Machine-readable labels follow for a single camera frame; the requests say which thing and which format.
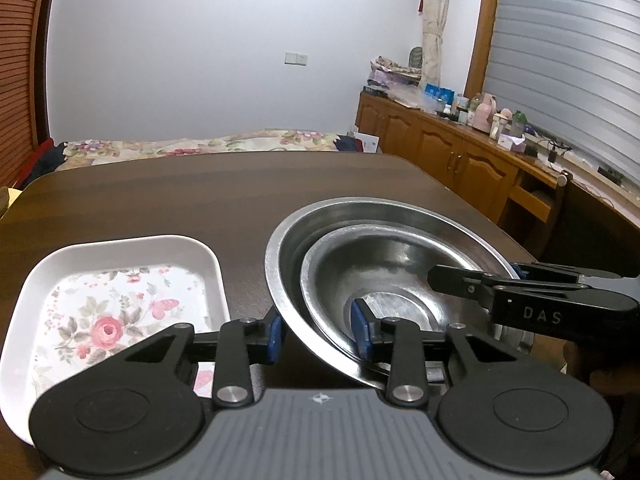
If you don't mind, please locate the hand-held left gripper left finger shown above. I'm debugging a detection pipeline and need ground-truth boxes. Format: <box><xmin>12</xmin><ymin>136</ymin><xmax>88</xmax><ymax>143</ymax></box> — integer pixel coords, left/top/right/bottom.
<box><xmin>122</xmin><ymin>310</ymin><xmax>286</xmax><ymax>408</ymax></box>

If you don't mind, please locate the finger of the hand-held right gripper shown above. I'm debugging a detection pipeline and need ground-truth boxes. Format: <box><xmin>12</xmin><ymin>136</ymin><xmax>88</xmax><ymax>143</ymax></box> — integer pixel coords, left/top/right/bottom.
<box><xmin>427</xmin><ymin>264</ymin><xmax>593</xmax><ymax>307</ymax></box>
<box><xmin>510</xmin><ymin>261</ymin><xmax>624</xmax><ymax>285</ymax></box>

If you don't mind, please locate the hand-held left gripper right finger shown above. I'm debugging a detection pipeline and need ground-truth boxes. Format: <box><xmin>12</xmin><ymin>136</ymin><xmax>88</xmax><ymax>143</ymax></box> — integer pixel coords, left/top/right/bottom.
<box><xmin>350</xmin><ymin>298</ymin><xmax>518</xmax><ymax>406</ymax></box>

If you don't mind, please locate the small flared steel bowl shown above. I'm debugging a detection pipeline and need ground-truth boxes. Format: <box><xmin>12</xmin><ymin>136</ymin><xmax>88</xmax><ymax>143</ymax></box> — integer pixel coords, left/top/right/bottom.
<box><xmin>300</xmin><ymin>224</ymin><xmax>522</xmax><ymax>377</ymax></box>

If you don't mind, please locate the large steel bowl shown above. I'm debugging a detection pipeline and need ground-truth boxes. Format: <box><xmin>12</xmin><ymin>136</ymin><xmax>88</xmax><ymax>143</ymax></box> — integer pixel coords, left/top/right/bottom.
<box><xmin>265</xmin><ymin>197</ymin><xmax>532</xmax><ymax>392</ymax></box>

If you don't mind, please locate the white floral square plate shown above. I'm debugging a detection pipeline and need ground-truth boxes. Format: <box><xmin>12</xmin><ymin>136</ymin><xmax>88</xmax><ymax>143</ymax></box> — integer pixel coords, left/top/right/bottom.
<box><xmin>0</xmin><ymin>234</ymin><xmax>231</xmax><ymax>447</ymax></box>

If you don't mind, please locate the dark wooden chair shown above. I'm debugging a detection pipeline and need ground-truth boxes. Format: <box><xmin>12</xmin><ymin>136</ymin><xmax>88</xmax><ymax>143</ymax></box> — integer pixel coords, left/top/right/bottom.
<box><xmin>550</xmin><ymin>170</ymin><xmax>640</xmax><ymax>277</ymax></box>

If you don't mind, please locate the wooden cabinet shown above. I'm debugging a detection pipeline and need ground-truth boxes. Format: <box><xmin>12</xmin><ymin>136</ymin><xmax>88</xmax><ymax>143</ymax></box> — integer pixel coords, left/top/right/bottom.
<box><xmin>356</xmin><ymin>91</ymin><xmax>572</xmax><ymax>227</ymax></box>

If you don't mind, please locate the white paper bag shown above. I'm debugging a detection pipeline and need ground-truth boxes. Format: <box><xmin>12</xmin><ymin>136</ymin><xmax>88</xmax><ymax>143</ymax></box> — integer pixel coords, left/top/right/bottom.
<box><xmin>350</xmin><ymin>132</ymin><xmax>381</xmax><ymax>154</ymax></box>

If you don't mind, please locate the pink bottle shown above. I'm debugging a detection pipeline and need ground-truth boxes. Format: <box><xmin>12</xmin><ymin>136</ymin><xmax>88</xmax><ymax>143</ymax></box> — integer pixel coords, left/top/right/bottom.
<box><xmin>472</xmin><ymin>95</ymin><xmax>499</xmax><ymax>134</ymax></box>

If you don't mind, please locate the clear plastic bag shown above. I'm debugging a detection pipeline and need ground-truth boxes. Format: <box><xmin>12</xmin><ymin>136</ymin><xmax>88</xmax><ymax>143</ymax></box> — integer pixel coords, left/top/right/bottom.
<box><xmin>387</xmin><ymin>87</ymin><xmax>436</xmax><ymax>111</ymax></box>

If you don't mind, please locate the floral bedspread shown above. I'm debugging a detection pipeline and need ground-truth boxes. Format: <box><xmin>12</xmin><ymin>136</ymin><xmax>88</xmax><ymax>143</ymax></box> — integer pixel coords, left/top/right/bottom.
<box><xmin>55</xmin><ymin>130</ymin><xmax>352</xmax><ymax>162</ymax></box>

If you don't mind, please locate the grey window blind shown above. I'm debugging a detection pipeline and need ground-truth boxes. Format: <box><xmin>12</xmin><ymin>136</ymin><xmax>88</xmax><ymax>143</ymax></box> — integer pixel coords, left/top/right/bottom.
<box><xmin>480</xmin><ymin>0</ymin><xmax>640</xmax><ymax>187</ymax></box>

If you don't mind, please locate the pile of folded cloths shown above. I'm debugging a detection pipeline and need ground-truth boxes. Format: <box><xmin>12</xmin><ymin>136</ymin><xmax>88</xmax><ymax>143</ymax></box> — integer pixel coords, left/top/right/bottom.
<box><xmin>367</xmin><ymin>55</ymin><xmax>424</xmax><ymax>89</ymax></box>

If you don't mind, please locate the cream patterned curtain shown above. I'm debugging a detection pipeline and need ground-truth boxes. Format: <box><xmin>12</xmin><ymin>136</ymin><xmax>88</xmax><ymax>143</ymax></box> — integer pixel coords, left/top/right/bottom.
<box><xmin>350</xmin><ymin>0</ymin><xmax>454</xmax><ymax>92</ymax></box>

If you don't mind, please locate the dark red and navy clothing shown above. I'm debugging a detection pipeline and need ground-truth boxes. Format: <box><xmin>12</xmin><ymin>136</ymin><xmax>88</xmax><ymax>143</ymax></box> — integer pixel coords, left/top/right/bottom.
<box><xmin>15</xmin><ymin>139</ymin><xmax>69</xmax><ymax>192</ymax></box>

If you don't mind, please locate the yellow plush toy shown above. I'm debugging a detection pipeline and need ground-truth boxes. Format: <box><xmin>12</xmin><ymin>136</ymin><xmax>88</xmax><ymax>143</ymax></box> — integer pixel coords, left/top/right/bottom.
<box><xmin>0</xmin><ymin>186</ymin><xmax>22</xmax><ymax>222</ymax></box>

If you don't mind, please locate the wooden louvered wardrobe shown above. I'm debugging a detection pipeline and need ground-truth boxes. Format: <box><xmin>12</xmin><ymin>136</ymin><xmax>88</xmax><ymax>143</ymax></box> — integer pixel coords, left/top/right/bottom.
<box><xmin>0</xmin><ymin>0</ymin><xmax>57</xmax><ymax>192</ymax></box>

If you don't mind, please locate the wooden window frame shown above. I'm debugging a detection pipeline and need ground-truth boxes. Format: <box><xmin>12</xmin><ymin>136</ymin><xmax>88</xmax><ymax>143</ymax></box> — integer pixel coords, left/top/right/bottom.
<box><xmin>462</xmin><ymin>0</ymin><xmax>504</xmax><ymax>100</ymax></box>

